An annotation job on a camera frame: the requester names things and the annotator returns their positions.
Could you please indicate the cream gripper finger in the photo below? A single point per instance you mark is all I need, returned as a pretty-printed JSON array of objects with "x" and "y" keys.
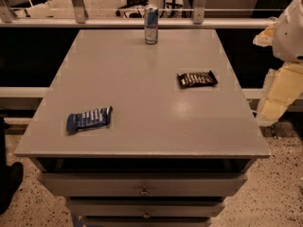
[
  {"x": 280, "y": 89},
  {"x": 266, "y": 36}
]

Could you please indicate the black rxbar chocolate wrapper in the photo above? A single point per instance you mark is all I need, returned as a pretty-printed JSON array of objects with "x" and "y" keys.
[{"x": 197, "y": 79}]

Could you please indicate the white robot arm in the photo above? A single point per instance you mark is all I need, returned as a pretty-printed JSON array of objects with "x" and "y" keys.
[{"x": 288, "y": 38}]

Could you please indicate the blue rxbar blueberry wrapper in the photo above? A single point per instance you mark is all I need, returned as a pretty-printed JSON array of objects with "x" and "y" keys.
[{"x": 97, "y": 118}]

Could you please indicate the metal railing beam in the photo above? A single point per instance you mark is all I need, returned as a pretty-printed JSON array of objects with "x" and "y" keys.
[{"x": 207, "y": 23}]

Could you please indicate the blue silver energy drink can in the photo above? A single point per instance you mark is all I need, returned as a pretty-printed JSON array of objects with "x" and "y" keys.
[{"x": 151, "y": 24}]

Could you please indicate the grey drawer cabinet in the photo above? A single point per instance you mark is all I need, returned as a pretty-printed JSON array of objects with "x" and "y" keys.
[{"x": 157, "y": 127}]

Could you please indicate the bottom grey drawer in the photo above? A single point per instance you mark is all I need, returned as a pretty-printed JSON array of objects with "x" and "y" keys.
[{"x": 148, "y": 222}]

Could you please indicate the grey drawer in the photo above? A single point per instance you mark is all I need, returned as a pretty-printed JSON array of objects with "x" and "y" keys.
[
  {"x": 148, "y": 222},
  {"x": 142, "y": 185},
  {"x": 139, "y": 208}
]

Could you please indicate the middle grey drawer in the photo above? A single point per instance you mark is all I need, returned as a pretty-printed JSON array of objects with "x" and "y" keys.
[{"x": 139, "y": 208}]

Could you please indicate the top grey drawer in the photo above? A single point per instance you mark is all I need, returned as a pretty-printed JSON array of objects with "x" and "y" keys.
[{"x": 142, "y": 185}]

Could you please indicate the dark bag at left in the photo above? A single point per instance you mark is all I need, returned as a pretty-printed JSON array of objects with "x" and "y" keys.
[{"x": 10, "y": 176}]

